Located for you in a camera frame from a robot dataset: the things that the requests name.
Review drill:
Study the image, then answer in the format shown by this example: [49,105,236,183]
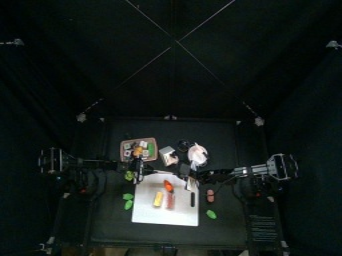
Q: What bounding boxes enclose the orange toy carrot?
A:
[163,179,175,194]

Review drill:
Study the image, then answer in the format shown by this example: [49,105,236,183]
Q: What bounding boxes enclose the white toy knife block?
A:
[157,145,180,167]

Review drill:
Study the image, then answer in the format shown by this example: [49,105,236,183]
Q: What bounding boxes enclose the brown wooden tray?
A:
[119,137,159,163]

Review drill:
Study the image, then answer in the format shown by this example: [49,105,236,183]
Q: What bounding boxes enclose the yellow egg toy sushi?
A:
[152,191,164,208]

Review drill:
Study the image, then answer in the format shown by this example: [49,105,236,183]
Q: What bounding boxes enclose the red striped toy sushi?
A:
[164,193,176,210]

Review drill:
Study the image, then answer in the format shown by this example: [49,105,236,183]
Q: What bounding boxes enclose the white plastic cutting board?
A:
[131,172,200,228]

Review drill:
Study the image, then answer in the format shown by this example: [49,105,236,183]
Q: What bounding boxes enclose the white toy pot black handles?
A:
[185,142,209,168]

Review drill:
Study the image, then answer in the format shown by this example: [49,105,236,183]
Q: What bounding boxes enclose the thin white diagonal cord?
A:
[80,0,236,115]
[124,0,260,118]

